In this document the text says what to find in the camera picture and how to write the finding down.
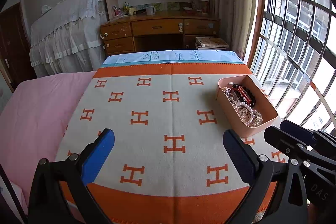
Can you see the blue white tree sheet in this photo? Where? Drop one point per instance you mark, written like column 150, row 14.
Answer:
column 172, row 56

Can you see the pink rectangular storage box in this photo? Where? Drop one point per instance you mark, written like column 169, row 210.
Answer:
column 244, row 89

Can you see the person right hand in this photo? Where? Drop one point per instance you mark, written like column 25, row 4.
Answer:
column 319, row 215

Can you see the white pearl bracelet gold charm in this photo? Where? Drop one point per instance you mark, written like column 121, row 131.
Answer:
column 244, row 112

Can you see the orange grey H blanket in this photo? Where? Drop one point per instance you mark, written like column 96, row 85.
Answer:
column 168, row 163

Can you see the wooden desk with drawers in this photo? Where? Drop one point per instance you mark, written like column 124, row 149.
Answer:
column 165, row 30

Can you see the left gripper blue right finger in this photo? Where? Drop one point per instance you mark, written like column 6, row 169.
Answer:
column 242, row 155

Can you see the silver leaf pearl hairpiece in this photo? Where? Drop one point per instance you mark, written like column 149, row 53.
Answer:
column 257, row 119

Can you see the metal window grille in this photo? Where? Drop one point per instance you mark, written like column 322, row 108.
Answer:
column 294, row 60

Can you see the pink bed sheet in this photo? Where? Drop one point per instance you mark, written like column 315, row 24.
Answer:
column 34, row 122

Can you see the stack of books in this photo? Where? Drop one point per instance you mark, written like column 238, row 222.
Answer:
column 208, row 43

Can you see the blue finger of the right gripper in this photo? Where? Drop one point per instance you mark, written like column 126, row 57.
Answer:
column 298, row 132
column 285, row 143

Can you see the dark wooden door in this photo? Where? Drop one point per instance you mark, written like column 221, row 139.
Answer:
column 15, row 47

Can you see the white mug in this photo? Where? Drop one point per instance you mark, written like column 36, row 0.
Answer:
column 150, row 10

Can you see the white lace covered furniture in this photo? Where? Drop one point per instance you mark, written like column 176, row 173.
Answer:
column 66, row 39

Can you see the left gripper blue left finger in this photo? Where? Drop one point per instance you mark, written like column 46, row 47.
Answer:
column 98, row 151

